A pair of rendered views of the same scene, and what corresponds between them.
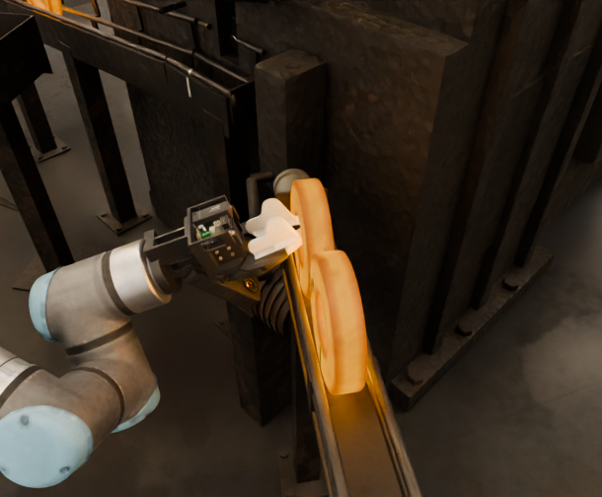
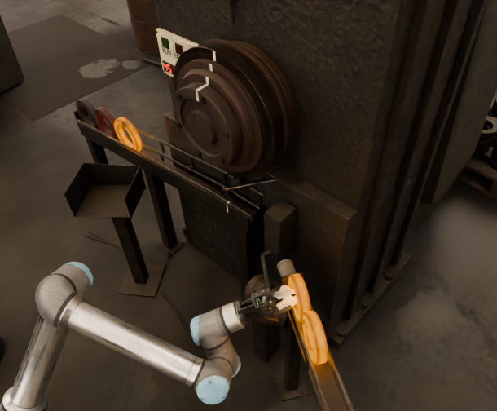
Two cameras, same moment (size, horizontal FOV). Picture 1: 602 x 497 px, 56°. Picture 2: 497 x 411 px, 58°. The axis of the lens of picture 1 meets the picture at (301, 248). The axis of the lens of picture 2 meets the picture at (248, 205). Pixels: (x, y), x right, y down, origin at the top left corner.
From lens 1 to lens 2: 81 cm
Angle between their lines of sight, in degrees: 2
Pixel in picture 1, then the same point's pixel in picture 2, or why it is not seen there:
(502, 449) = (387, 366)
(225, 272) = (267, 315)
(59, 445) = (222, 389)
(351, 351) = (323, 351)
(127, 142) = not seen: hidden behind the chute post
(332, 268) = (314, 322)
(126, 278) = (230, 321)
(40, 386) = (209, 368)
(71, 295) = (208, 329)
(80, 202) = (142, 236)
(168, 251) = (246, 310)
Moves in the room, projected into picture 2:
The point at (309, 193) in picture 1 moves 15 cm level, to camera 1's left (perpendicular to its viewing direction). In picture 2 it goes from (299, 285) to (252, 288)
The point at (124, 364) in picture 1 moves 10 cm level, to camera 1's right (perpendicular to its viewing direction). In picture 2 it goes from (229, 353) to (260, 351)
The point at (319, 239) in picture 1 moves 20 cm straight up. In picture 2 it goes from (305, 303) to (309, 264)
